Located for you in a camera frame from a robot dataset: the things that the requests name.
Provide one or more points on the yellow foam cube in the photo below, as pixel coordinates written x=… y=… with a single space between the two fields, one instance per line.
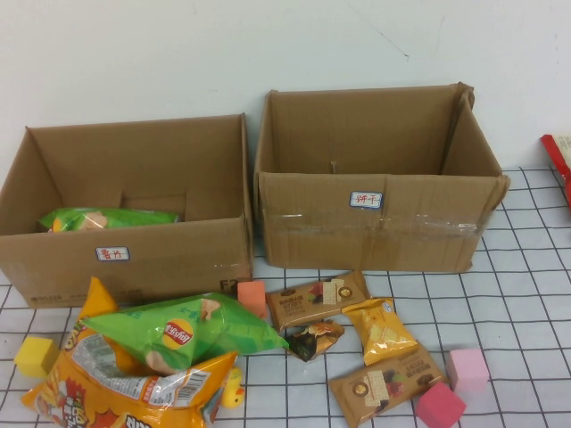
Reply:
x=33 y=359

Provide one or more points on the large green Lay's chip bag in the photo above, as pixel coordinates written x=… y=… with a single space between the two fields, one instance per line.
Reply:
x=134 y=218

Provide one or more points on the orange chip bag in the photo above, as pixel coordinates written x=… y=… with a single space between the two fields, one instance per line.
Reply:
x=89 y=401

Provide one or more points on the light pink foam cube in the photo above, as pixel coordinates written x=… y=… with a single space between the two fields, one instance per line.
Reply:
x=468 y=370

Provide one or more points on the brown biscuit packet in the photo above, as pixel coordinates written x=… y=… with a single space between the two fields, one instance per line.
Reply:
x=374 y=392
x=294 y=307

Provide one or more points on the yellow cracker packet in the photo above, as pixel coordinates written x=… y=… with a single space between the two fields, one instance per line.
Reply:
x=379 y=334

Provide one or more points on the small green Lay's chip bag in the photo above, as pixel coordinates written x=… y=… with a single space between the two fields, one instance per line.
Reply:
x=223 y=330

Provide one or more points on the dark brown gold snack packet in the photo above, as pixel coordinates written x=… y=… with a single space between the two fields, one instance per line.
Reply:
x=314 y=341

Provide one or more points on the tall taped cardboard box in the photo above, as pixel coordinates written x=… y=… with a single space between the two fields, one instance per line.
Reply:
x=312 y=232

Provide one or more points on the orange foam block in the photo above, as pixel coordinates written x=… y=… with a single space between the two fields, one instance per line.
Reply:
x=250 y=298

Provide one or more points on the clear packing tape strip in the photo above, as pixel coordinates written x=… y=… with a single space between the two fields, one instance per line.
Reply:
x=437 y=227

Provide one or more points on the white label on taped box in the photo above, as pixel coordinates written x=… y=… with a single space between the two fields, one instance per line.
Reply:
x=365 y=200

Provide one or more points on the yellow rubber duck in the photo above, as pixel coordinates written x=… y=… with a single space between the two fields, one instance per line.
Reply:
x=233 y=392

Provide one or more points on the white label on low box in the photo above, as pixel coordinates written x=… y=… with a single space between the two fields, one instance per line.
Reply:
x=113 y=254

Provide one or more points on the red snack packet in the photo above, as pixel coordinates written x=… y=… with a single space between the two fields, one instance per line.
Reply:
x=560 y=156

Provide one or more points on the low wide cardboard box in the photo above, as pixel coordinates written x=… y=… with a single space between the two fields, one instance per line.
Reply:
x=134 y=151

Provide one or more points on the white grid tablecloth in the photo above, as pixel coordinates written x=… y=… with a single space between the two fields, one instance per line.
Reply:
x=513 y=312

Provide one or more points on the dark pink foam cube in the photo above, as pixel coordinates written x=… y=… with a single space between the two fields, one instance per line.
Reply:
x=441 y=403

